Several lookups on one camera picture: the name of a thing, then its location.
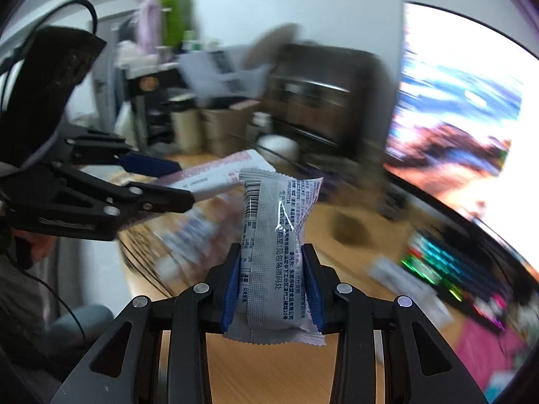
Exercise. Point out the printed paper sheets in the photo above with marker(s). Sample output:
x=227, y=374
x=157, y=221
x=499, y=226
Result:
x=219, y=75

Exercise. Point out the beige round disc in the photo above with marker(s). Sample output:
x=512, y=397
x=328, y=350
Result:
x=273, y=42

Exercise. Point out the clear cup with dried herbs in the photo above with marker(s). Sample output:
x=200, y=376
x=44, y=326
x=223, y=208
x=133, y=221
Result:
x=349, y=229

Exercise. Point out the toast pack with white wrapper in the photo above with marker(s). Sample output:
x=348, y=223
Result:
x=210, y=174

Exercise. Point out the green plush cloth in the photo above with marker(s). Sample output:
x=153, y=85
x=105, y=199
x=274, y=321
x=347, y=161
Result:
x=170, y=8

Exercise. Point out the black shelf rack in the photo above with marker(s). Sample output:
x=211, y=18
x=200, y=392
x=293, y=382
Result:
x=147, y=109

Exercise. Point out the pink desk mat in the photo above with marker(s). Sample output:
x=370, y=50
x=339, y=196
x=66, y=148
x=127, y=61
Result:
x=492, y=353

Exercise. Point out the curved computer monitor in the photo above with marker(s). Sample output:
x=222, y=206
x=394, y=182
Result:
x=463, y=113

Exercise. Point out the dark translucent organizer box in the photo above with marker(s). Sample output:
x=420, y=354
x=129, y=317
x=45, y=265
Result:
x=320, y=92

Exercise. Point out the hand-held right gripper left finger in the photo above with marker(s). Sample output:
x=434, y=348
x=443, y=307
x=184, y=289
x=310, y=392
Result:
x=231, y=298

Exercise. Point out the person's grey clothing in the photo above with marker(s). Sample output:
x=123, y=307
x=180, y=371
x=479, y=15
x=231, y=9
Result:
x=25, y=298

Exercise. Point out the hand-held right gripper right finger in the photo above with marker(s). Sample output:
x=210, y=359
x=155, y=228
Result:
x=315, y=298

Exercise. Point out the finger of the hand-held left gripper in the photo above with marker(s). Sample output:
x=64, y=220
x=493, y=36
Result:
x=160, y=203
x=147, y=165

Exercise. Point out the toast slice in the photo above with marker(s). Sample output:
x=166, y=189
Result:
x=193, y=244

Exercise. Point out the black backlit keyboard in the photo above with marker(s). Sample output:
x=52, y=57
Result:
x=454, y=269

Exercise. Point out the lilac cloth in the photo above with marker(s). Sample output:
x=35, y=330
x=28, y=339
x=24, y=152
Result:
x=149, y=25

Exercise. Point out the white snack packet red print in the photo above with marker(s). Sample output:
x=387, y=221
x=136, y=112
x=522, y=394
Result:
x=278, y=261

